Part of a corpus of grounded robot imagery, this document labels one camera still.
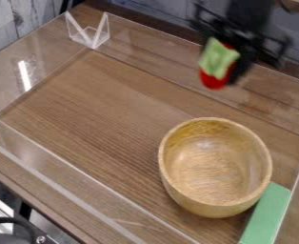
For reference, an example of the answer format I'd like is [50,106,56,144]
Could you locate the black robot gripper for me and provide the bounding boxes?
[191,3,293,85]

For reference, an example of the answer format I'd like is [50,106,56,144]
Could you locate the red plush strawberry toy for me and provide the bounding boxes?
[199,37,241,90]

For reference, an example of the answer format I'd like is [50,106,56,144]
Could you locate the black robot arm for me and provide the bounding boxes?
[190,0,293,90]

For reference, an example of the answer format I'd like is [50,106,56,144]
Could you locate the wooden bowl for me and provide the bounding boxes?
[158,117,274,218]

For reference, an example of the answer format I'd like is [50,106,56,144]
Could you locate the clear acrylic barrier panels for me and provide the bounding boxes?
[0,5,299,244]

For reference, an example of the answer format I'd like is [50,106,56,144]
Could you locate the green foam block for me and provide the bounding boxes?
[238,182,291,244]

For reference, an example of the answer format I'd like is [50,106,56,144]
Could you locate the clear acrylic corner bracket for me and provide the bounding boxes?
[66,12,111,50]

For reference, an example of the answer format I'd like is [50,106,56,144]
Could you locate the black metal table frame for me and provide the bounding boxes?
[14,200,59,244]

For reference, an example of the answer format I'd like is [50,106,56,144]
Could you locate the black cable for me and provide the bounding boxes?
[0,216,35,244]

